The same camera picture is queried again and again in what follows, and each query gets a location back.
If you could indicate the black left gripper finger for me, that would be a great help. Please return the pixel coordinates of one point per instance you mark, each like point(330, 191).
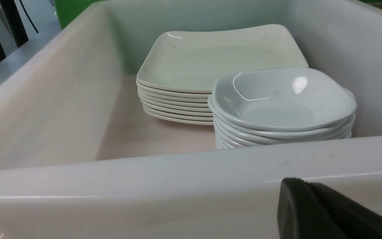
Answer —
point(316, 211)

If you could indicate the stack of white small bowls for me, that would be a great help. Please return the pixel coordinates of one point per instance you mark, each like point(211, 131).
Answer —
point(280, 106)

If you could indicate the large white plastic bin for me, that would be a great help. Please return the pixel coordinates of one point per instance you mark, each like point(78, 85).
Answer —
point(79, 158)

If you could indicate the green backdrop cloth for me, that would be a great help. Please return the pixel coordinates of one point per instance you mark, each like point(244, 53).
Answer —
point(68, 10)

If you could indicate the stack of white square plates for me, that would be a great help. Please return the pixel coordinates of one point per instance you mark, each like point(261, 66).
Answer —
point(178, 74)

